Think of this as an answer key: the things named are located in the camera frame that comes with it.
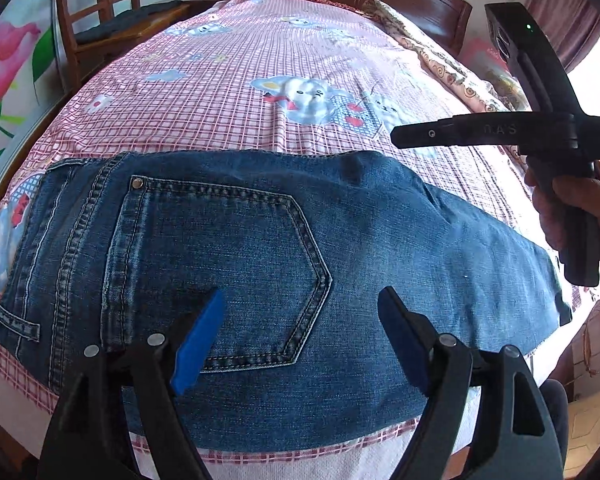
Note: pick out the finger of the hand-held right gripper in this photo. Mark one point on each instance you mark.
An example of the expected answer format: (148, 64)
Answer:
(450, 132)

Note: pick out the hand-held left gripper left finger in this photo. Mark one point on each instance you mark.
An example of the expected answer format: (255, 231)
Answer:
(200, 342)

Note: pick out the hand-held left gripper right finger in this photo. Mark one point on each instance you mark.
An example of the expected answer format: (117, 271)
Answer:
(405, 347)

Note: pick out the blue denim pants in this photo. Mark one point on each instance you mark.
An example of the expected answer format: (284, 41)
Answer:
(240, 240)

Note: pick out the person's right hand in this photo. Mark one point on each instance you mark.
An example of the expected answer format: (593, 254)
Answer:
(547, 215)

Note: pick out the pink curtain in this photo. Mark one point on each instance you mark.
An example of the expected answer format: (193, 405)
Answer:
(565, 5)

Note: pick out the floral swirl quilt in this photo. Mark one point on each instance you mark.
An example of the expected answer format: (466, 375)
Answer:
(445, 70)

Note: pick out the person's leg in dark trousers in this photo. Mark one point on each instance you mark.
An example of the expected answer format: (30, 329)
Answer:
(555, 420)

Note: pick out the pink checked cartoon bed sheet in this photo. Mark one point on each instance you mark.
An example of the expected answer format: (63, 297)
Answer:
(220, 90)

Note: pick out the dark chair cushion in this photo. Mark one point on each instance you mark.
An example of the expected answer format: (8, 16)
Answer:
(125, 22)

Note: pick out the floral sliding wardrobe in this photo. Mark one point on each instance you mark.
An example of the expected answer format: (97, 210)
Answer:
(10, 50)

